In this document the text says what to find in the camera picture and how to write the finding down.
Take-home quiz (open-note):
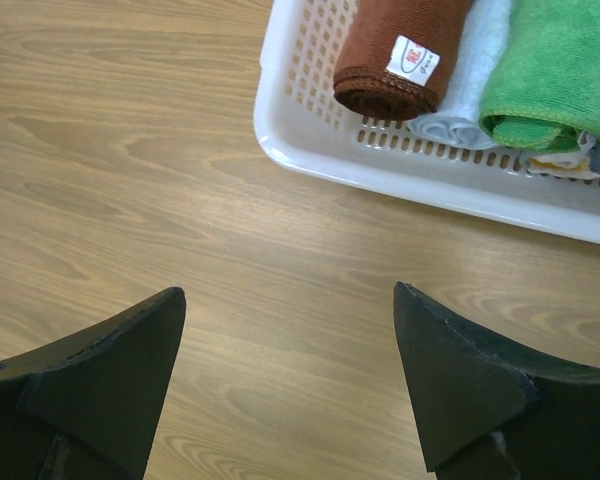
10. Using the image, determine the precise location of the light blue rolled towel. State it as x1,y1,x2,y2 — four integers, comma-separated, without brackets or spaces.
408,0,512,150

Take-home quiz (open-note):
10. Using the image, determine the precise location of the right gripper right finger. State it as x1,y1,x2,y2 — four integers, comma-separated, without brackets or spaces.
393,283,600,479

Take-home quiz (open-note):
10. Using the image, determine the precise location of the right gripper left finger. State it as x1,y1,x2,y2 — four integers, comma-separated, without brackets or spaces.
0,287,186,479

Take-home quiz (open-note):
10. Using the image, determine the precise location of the green rolled towel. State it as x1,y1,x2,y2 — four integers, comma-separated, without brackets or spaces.
479,0,600,154

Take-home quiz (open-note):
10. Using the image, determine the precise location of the white plastic basket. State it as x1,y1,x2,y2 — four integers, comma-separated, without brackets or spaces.
253,1,600,244

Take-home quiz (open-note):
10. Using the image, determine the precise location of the brown rolled towel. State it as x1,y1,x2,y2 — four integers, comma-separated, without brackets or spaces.
333,0,472,121

